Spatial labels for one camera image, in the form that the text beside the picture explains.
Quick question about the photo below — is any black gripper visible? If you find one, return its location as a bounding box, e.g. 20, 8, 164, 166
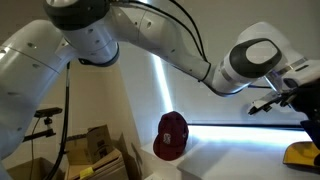
283, 77, 320, 123

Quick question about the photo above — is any black and yellow baseball cap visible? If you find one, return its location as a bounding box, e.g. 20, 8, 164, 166
282, 119, 320, 168

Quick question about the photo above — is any red baseball cap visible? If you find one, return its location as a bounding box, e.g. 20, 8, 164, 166
152, 111, 190, 162

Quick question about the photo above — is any flat cardboard box stack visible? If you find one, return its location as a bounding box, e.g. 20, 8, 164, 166
64, 148, 130, 180

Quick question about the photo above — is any cardboard box with printed label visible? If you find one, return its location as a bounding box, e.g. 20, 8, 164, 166
64, 124, 115, 166

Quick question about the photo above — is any open brown cardboard box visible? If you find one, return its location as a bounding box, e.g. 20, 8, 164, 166
5, 156, 65, 180

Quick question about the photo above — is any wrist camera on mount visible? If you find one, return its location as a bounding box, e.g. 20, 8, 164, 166
247, 89, 298, 116

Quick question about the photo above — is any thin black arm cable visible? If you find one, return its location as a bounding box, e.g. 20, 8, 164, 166
168, 0, 210, 64
109, 0, 205, 58

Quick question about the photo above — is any thick black hanging cable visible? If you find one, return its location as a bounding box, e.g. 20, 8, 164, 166
42, 61, 72, 180

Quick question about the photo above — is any black camera on stand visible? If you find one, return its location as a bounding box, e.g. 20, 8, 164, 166
33, 106, 64, 119

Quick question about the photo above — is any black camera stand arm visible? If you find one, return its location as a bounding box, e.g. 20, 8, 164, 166
22, 116, 57, 143

